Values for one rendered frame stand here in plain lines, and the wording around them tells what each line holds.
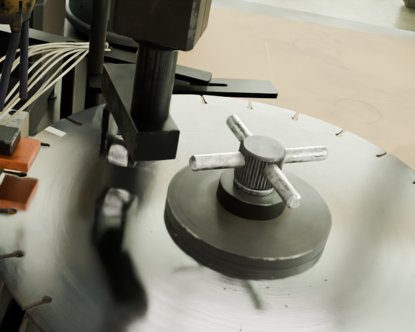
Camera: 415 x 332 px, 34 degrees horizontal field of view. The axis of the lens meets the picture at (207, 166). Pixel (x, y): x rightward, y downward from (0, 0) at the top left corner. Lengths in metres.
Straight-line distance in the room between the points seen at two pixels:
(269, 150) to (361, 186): 0.12
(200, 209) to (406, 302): 0.14
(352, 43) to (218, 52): 0.30
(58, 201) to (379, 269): 0.21
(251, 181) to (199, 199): 0.04
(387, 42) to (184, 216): 1.02
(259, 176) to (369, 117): 0.67
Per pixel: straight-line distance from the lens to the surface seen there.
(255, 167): 0.42
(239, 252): 0.41
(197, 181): 0.46
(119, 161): 0.45
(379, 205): 0.51
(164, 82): 0.37
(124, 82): 0.42
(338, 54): 1.28
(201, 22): 0.36
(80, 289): 0.39
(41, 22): 0.82
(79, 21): 1.16
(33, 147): 0.46
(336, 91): 1.13
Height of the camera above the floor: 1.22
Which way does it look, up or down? 33 degrees down
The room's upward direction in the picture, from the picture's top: 11 degrees clockwise
